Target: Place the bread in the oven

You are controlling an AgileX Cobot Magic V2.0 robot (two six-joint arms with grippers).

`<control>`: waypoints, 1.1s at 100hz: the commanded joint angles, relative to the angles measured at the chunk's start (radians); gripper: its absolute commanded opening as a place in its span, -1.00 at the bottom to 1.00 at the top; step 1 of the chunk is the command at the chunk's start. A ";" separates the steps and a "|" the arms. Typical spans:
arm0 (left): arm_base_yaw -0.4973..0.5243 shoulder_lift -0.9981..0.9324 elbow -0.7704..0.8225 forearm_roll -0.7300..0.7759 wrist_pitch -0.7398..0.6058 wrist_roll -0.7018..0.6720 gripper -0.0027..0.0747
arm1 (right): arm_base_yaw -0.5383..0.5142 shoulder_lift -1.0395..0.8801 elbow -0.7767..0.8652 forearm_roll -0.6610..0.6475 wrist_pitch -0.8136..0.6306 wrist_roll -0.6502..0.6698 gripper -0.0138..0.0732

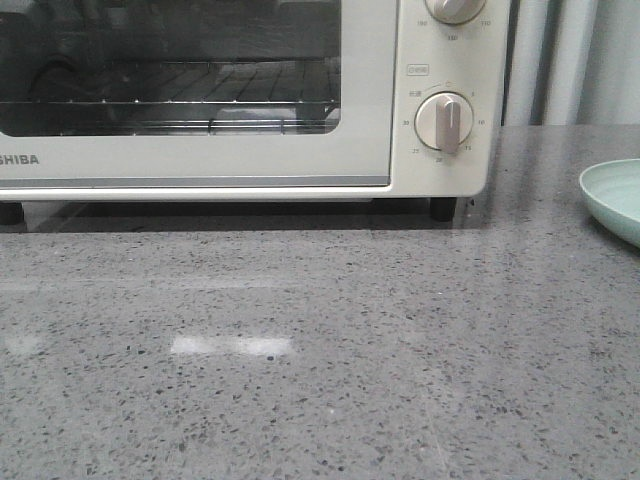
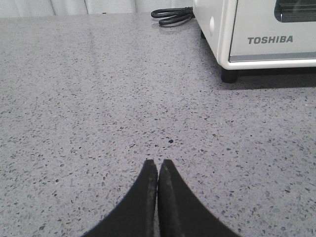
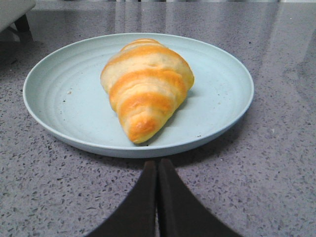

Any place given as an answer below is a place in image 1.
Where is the oven glass door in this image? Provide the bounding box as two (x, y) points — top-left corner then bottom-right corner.
(1, 1), (398, 190)

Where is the white curtain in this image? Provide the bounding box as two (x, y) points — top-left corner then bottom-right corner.
(502, 1), (639, 126)

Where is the light green plate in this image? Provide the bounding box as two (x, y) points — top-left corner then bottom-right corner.
(579, 158), (639, 247)

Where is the black oven left foot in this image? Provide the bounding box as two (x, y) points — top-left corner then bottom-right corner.
(0, 202), (24, 225)

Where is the black oven front foot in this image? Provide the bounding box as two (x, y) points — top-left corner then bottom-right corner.
(429, 197), (457, 222)

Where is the cream white toaster oven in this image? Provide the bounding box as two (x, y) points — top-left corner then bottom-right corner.
(1, 1), (510, 206)

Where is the black oven foot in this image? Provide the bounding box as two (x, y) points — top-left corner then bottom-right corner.
(429, 197), (457, 222)
(0, 202), (24, 225)

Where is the lower timer knob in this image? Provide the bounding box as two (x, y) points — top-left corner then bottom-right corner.
(414, 92), (473, 154)

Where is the upper temperature knob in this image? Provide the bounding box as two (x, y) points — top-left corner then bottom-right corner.
(425, 0), (486, 25)

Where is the oven wire rack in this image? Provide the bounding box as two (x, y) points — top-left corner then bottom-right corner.
(1, 59), (341, 137)

